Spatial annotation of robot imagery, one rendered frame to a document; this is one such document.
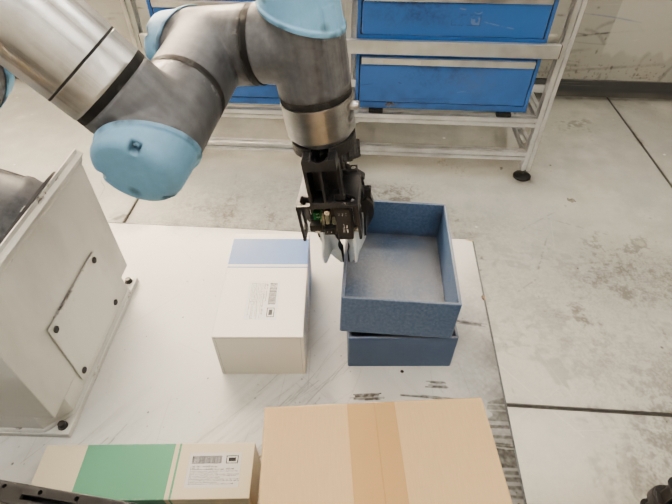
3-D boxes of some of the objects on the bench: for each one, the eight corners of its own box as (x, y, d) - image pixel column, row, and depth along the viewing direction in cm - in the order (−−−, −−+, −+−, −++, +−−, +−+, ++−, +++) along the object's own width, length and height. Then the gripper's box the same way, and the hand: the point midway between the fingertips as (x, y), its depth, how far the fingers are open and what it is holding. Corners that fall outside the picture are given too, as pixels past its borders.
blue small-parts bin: (345, 267, 83) (346, 237, 78) (430, 267, 83) (436, 237, 78) (347, 366, 69) (348, 338, 64) (450, 366, 69) (459, 338, 64)
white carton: (242, 272, 82) (234, 233, 76) (311, 272, 82) (309, 233, 76) (222, 373, 68) (211, 336, 62) (306, 374, 68) (303, 337, 62)
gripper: (272, 161, 49) (308, 295, 64) (363, 155, 47) (378, 294, 62) (286, 119, 55) (316, 251, 70) (367, 113, 54) (380, 248, 68)
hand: (346, 250), depth 67 cm, fingers closed, pressing on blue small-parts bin
